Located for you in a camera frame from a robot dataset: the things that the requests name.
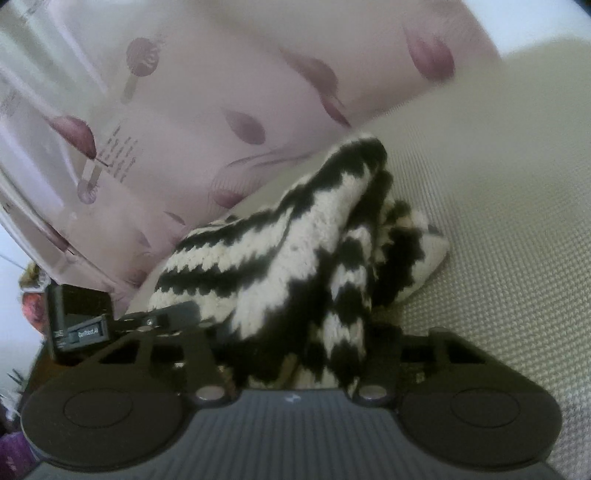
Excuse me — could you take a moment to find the red patterned cloth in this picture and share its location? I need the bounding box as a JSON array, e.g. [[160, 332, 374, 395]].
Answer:
[[18, 263, 51, 335]]

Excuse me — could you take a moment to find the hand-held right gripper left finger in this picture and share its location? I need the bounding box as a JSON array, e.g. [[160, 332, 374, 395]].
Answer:
[[96, 325, 230, 404]]

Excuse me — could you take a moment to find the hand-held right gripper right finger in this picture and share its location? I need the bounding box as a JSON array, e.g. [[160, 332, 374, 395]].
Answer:
[[356, 325, 498, 402]]

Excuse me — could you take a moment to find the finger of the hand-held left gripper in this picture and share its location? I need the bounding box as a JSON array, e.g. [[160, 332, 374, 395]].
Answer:
[[113, 302, 202, 334]]

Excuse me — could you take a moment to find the black white striped knitted garment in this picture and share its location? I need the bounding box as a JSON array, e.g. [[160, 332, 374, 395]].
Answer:
[[148, 134, 451, 400]]

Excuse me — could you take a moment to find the leaf-patterned pink curtain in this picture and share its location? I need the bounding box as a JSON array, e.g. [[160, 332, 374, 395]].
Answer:
[[0, 0, 504, 319]]

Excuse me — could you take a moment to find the purple object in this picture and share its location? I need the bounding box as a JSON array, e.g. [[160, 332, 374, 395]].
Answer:
[[0, 434, 37, 472]]

